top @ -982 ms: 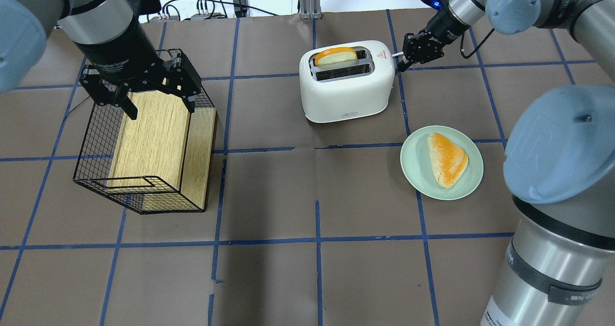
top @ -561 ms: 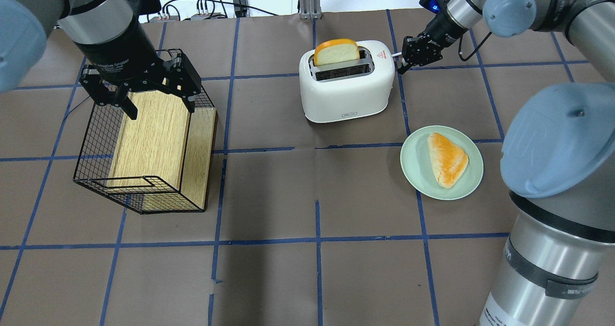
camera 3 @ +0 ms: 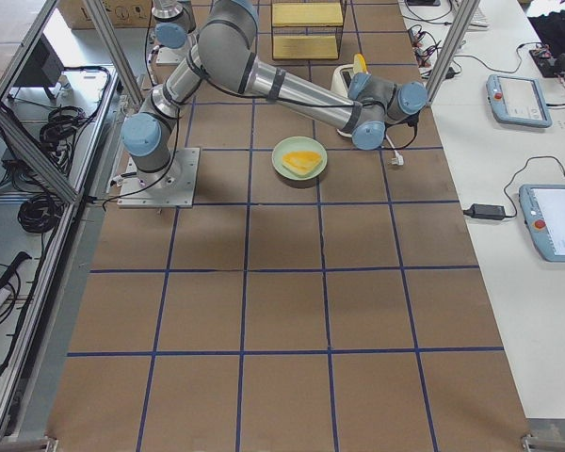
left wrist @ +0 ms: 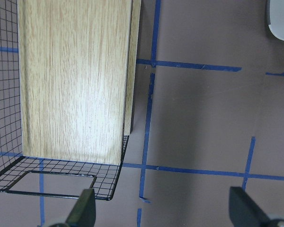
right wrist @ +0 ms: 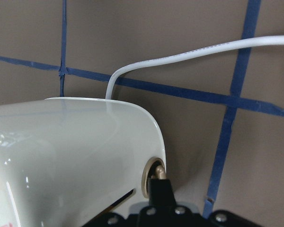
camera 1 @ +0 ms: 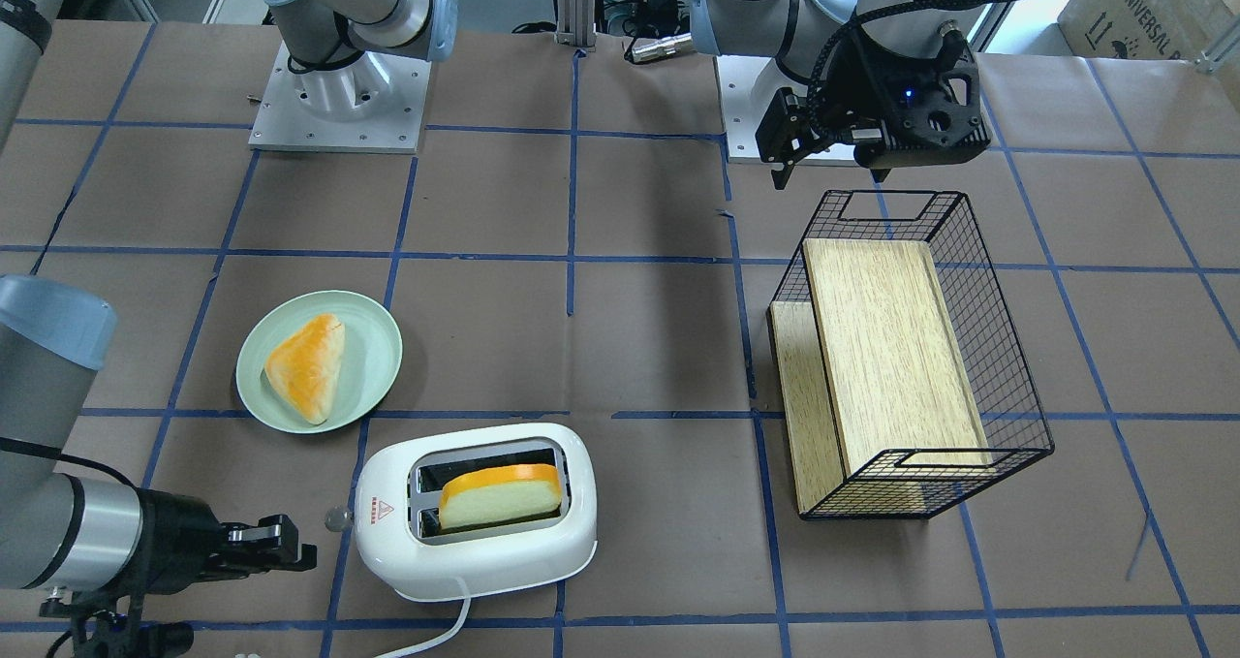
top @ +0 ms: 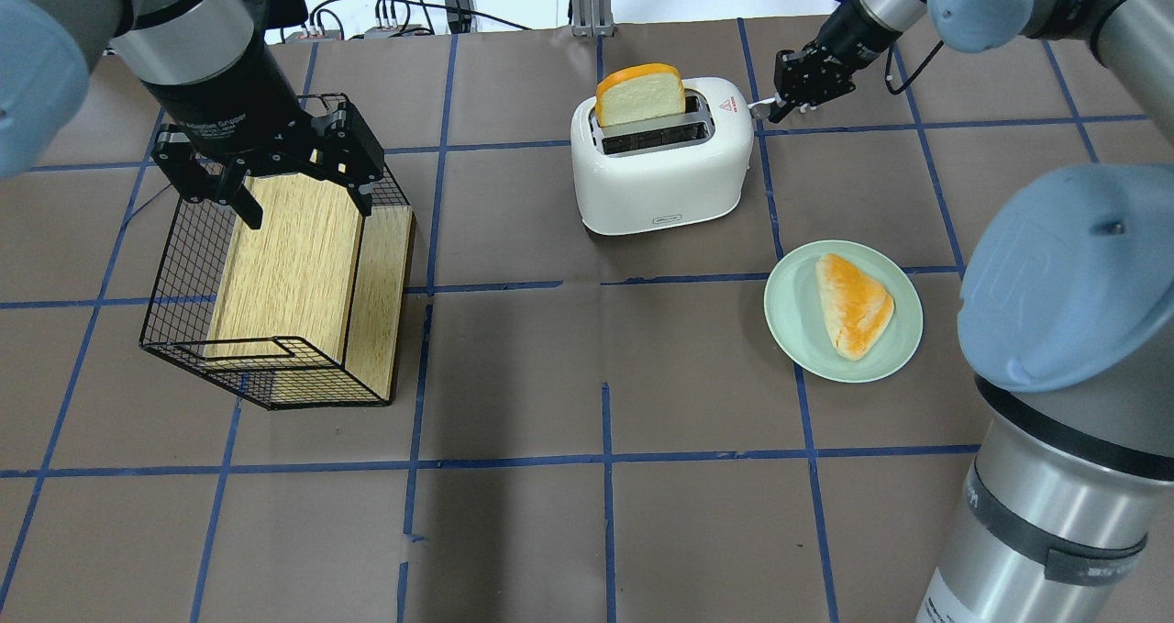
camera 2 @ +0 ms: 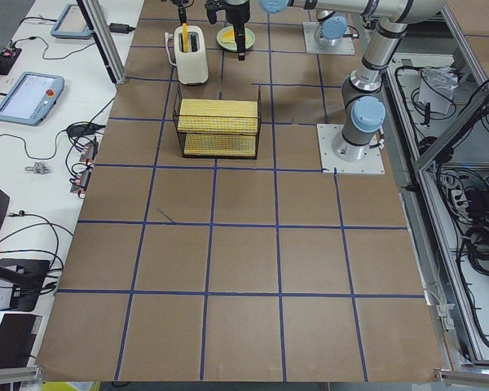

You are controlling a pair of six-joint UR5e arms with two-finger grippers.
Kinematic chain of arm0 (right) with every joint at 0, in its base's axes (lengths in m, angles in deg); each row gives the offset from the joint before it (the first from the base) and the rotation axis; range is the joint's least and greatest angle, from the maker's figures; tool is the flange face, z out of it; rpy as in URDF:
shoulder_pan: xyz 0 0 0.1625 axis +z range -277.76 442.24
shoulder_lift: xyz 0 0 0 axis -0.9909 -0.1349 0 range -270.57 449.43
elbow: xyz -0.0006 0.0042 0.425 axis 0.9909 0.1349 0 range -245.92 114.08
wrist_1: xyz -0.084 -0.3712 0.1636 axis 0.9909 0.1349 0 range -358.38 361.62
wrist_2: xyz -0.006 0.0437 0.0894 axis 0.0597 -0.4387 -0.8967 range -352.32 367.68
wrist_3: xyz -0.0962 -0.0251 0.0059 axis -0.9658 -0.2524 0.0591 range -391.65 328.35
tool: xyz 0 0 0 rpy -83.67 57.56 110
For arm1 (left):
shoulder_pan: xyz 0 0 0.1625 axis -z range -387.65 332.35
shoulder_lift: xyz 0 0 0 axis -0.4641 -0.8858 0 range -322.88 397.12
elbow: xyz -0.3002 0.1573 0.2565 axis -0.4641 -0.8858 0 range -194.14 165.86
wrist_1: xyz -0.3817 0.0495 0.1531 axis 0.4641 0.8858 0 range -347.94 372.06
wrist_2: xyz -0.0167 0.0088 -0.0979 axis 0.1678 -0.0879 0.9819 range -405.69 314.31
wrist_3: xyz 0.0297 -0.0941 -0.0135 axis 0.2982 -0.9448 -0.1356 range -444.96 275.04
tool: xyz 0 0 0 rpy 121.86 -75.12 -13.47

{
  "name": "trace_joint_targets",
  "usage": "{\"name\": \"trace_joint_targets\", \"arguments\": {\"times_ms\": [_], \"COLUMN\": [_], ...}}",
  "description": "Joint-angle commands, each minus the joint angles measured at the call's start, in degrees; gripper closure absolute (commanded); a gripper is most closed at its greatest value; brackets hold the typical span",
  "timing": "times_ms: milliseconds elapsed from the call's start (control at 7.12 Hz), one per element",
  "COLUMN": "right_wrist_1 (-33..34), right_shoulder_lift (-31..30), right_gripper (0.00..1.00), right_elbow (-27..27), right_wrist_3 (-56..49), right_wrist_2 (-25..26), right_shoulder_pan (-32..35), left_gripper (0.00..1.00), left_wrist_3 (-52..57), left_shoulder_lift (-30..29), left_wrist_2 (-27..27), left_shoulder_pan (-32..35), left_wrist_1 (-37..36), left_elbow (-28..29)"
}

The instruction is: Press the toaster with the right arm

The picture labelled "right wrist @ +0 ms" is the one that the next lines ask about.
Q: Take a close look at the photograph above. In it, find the white toaster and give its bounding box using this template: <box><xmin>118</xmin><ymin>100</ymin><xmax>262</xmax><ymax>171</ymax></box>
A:
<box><xmin>0</xmin><ymin>97</ymin><xmax>166</xmax><ymax>227</ymax></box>

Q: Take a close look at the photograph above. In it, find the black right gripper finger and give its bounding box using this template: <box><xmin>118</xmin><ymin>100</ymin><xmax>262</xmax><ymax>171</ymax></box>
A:
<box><xmin>148</xmin><ymin>179</ymin><xmax>177</xmax><ymax>208</ymax></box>

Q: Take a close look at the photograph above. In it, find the white toaster power cable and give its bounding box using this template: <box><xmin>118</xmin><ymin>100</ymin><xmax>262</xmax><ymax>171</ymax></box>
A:
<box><xmin>105</xmin><ymin>33</ymin><xmax>284</xmax><ymax>100</ymax></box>

